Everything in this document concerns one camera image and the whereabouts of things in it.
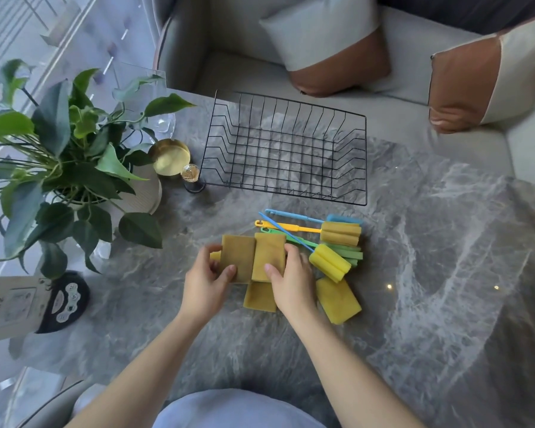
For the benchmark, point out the light blue sponge brush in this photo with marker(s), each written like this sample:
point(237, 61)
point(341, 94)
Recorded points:
point(345, 218)

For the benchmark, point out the clear glass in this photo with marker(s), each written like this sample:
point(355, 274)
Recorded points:
point(165, 123)

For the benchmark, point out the white card sign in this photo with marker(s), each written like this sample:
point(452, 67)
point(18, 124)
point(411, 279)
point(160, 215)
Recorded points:
point(9, 307)

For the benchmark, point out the green sponge brush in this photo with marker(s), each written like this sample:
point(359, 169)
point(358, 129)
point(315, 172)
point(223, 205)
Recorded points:
point(350, 254)

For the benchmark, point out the grey sofa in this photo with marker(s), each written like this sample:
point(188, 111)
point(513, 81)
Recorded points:
point(249, 53)

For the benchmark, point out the grey chair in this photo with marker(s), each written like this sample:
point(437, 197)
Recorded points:
point(58, 407)

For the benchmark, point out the olive green sponge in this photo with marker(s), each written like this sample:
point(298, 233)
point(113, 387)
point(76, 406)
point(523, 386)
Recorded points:
point(259, 298)
point(268, 251)
point(238, 256)

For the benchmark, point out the white and brown cushion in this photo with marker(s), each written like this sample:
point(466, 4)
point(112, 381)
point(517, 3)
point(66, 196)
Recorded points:
point(330, 44)
point(486, 75)

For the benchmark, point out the person's right forearm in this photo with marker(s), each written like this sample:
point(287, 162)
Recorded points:
point(352, 374)

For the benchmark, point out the person's light blue clothing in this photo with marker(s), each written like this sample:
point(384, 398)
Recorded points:
point(236, 410)

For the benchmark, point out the clear acrylic sign stand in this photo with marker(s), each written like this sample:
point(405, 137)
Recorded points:
point(138, 91)

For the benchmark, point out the person's right thumb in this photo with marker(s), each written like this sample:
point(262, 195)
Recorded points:
point(274, 274)

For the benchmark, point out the black round button device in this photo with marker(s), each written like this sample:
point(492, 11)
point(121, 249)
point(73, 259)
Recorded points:
point(67, 303)

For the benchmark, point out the person's left hand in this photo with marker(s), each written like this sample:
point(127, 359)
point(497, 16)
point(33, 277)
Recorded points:
point(200, 289)

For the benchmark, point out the round gold tin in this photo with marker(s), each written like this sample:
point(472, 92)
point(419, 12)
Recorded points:
point(171, 156)

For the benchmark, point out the person's left thumb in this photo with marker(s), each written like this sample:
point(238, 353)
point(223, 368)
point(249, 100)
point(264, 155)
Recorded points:
point(227, 273)

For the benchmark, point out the green leafy plant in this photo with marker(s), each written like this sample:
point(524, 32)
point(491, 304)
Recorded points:
point(53, 124)

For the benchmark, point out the person's right hand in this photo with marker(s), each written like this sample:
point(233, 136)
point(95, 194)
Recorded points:
point(294, 289)

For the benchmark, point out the glass ball ornament black base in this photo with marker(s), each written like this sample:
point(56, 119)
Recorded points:
point(190, 173)

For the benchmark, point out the white ribbed plant pot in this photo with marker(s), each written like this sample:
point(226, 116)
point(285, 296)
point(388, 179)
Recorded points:
point(145, 193)

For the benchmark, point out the person's left forearm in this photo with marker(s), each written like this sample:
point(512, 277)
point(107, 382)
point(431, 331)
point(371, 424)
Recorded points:
point(133, 378)

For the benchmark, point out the yellow sponge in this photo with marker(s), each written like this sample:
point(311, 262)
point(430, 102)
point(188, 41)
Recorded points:
point(339, 300)
point(215, 255)

